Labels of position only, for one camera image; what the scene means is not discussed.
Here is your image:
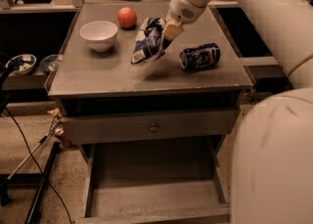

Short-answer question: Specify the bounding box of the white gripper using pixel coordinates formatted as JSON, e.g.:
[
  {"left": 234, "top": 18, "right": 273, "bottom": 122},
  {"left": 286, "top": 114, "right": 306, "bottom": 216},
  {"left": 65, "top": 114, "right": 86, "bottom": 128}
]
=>
[{"left": 162, "top": 0, "right": 206, "bottom": 49}]

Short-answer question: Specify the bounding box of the blue chip bag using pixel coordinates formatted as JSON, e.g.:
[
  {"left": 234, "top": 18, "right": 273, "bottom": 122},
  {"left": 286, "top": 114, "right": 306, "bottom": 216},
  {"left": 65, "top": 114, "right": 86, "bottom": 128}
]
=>
[{"left": 131, "top": 18, "right": 166, "bottom": 65}]

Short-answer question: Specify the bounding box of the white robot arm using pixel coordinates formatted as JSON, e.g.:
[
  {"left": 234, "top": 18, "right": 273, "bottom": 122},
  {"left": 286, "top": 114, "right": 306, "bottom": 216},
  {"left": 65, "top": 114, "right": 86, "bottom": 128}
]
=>
[{"left": 165, "top": 0, "right": 313, "bottom": 224}]

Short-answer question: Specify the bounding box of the closed grey top drawer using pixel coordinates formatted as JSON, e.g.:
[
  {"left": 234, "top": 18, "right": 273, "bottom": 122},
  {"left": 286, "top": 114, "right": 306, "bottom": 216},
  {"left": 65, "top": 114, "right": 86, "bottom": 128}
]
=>
[{"left": 62, "top": 108, "right": 239, "bottom": 145}]

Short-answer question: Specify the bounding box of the grey wooden drawer cabinet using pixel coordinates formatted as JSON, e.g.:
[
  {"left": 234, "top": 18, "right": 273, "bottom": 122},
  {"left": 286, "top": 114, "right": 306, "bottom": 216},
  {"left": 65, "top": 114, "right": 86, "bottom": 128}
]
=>
[{"left": 43, "top": 1, "right": 255, "bottom": 224}]

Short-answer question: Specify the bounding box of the open grey middle drawer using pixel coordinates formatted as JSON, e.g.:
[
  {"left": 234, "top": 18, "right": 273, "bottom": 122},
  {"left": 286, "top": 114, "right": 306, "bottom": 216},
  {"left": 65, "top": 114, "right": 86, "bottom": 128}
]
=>
[{"left": 78, "top": 137, "right": 230, "bottom": 224}]

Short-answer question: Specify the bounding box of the blue soda can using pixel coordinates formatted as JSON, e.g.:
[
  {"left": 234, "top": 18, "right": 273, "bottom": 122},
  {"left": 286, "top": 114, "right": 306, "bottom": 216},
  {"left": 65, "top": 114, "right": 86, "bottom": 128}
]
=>
[{"left": 179, "top": 43, "right": 220, "bottom": 70}]

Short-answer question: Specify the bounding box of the orange round fruit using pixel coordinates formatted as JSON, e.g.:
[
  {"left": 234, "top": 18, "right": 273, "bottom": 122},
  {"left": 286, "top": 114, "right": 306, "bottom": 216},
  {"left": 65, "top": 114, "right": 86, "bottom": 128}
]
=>
[{"left": 117, "top": 7, "right": 137, "bottom": 28}]

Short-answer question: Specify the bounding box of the white ceramic bowl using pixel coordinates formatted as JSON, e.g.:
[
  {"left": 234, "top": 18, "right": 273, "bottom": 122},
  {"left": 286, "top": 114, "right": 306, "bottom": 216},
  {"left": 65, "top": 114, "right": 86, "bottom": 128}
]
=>
[{"left": 79, "top": 21, "right": 118, "bottom": 52}]

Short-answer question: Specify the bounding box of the grey side shelf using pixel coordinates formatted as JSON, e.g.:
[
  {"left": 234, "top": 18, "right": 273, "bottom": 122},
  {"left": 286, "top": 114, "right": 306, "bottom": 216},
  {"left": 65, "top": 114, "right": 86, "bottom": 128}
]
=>
[{"left": 240, "top": 57, "right": 285, "bottom": 78}]

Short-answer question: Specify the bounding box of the dark small dish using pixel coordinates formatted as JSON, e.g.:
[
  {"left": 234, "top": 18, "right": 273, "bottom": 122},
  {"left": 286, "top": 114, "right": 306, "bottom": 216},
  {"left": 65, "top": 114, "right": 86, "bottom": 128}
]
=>
[{"left": 39, "top": 54, "right": 61, "bottom": 73}]

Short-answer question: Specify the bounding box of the small bowl with items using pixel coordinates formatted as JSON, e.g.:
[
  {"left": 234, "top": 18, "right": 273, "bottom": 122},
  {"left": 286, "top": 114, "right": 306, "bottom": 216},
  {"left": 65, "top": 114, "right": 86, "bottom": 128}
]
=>
[{"left": 6, "top": 54, "right": 37, "bottom": 75}]

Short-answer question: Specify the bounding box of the black metal stand base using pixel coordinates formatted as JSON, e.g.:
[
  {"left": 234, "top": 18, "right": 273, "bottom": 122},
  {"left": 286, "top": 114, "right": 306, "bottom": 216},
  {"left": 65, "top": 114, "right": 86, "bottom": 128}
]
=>
[{"left": 0, "top": 142, "right": 61, "bottom": 224}]

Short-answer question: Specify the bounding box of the black floor cable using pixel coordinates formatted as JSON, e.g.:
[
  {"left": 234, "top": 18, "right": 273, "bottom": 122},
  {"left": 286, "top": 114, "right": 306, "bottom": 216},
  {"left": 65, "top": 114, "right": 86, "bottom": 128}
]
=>
[{"left": 0, "top": 102, "right": 74, "bottom": 224}]

